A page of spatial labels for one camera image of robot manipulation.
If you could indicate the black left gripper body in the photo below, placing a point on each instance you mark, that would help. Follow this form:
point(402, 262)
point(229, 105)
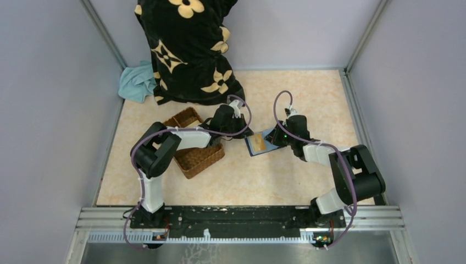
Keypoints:
point(240, 127)

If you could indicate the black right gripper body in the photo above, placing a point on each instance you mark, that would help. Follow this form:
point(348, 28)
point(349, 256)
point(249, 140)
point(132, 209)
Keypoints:
point(278, 137)

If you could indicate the gold VIP card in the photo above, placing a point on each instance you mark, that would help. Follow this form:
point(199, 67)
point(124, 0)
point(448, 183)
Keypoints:
point(256, 144)

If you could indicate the navy blue card holder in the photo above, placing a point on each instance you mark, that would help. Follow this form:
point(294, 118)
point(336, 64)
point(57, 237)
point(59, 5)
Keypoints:
point(270, 147)

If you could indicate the brown woven divided basket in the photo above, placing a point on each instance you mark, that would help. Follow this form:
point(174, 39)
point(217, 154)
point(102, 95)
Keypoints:
point(193, 161)

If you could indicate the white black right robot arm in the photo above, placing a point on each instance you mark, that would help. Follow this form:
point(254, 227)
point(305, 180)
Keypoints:
point(354, 171)

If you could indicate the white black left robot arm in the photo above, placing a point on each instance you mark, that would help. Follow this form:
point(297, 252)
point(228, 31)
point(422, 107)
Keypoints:
point(194, 143)

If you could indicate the black floral blanket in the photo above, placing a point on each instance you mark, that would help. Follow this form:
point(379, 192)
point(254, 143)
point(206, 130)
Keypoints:
point(188, 40)

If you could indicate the light blue cloth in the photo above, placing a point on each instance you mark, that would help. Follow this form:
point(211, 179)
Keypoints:
point(136, 83)

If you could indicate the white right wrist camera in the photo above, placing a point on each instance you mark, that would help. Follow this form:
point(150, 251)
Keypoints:
point(290, 111)

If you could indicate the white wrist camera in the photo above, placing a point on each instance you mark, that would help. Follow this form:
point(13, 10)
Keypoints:
point(290, 111)
point(236, 105)

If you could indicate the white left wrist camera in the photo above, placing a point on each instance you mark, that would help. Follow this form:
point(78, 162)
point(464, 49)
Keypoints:
point(236, 105)

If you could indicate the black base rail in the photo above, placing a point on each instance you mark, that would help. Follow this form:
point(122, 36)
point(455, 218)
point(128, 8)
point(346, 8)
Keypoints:
point(288, 216)

